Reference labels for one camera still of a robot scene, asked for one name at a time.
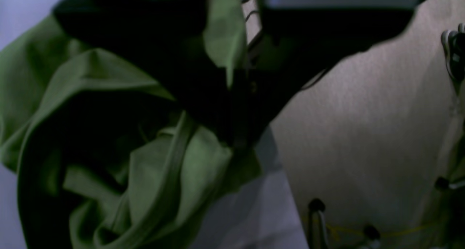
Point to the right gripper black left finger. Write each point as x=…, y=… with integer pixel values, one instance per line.
x=164, y=39

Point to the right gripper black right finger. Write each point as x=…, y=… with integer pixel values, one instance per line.
x=303, y=38

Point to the green T-shirt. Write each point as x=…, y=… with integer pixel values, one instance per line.
x=105, y=156

